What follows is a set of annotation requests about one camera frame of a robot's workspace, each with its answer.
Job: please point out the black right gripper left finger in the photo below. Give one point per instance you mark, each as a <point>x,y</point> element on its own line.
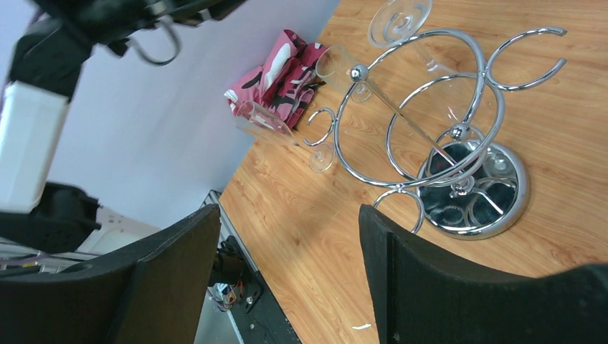
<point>150,291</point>

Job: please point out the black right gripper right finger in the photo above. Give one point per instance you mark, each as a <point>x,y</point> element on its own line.
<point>422,293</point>

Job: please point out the patterned clear wine glass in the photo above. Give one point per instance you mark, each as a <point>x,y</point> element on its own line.
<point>339,69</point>

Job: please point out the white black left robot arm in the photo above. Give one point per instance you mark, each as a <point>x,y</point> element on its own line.
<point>36,95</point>

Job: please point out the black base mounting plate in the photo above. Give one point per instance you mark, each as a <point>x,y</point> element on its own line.
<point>239,289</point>

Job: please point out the pink camouflage cloth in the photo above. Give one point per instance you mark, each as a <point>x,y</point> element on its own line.
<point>283,84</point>

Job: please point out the aluminium frame rail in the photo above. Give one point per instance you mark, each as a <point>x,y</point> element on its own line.
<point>109,237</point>

